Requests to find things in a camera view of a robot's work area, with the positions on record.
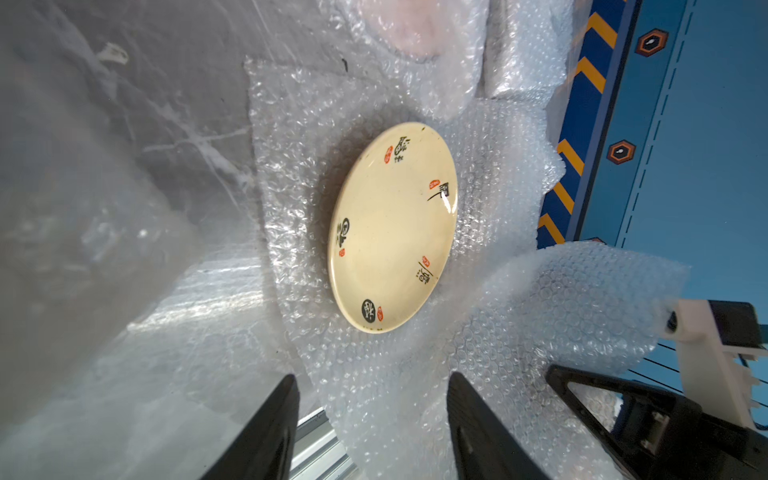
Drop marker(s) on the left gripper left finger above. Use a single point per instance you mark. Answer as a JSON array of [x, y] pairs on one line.
[[264, 448]]

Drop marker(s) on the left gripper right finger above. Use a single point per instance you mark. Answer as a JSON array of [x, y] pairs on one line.
[[483, 447]]

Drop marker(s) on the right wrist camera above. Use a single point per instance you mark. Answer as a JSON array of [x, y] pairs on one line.
[[715, 341]]

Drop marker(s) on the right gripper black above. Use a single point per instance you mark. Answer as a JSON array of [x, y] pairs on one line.
[[653, 433]]

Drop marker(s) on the bubble wrap sheet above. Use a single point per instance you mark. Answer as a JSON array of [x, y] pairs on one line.
[[501, 314]]

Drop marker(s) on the cream yellow dinner plate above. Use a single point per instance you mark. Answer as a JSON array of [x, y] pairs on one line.
[[392, 227]]

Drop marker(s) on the left bubble wrapped plate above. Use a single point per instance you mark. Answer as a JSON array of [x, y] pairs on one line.
[[88, 244]]

